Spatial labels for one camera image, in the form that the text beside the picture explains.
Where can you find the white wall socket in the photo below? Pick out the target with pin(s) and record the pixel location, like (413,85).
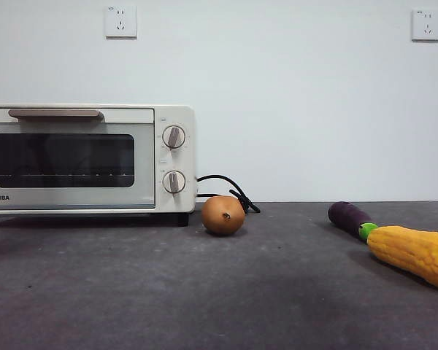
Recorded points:
(426,25)
(121,22)

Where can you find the white Toshiba toaster oven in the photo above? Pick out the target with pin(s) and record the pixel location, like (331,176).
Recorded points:
(190,120)

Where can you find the yellow toy corn cob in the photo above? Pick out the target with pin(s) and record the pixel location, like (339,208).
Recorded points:
(412,253)

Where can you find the beige oven knob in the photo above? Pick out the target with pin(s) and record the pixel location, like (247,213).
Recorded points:
(173,137)
(173,181)

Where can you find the purple toy eggplant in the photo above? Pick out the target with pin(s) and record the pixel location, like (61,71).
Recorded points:
(346,217)

